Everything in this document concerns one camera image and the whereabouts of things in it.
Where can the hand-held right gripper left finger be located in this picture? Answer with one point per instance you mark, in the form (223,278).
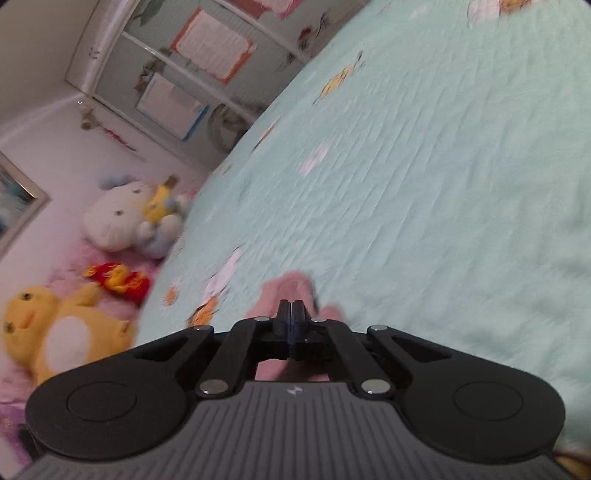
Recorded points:
(286,323)

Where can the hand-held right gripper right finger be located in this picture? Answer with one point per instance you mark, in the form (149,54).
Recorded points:
(300,323)

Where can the pink t-shirt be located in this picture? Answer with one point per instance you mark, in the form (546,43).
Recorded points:
(291,286)

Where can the red plush doll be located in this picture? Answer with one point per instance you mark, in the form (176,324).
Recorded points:
(122,281)

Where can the small yellow plush toy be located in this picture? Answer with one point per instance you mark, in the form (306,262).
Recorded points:
(159,203)

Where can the teal bee-print bedspread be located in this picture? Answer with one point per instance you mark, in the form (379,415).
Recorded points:
(415,184)

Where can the white cat plush toy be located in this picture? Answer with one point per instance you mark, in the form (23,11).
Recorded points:
(115,221)

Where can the grey hoops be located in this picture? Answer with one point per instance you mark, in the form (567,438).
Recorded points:
(226,129)

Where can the red hanging ornament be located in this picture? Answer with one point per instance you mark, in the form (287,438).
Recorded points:
(120,137)

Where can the large yellow plush toy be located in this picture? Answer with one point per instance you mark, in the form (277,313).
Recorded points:
(27,318)

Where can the wardrobe with sliding doors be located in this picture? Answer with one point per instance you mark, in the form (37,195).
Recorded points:
(138,60)

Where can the blue-bordered wall poster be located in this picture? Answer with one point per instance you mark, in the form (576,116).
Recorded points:
(168,104)

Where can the wall lamp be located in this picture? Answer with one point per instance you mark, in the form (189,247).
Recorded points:
(90,119)

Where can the orange-bordered wall poster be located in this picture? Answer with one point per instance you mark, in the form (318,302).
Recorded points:
(212,44)

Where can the framed wall picture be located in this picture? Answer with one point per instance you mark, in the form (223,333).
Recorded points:
(18,194)

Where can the pink-bordered wall poster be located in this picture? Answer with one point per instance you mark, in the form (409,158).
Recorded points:
(277,5)

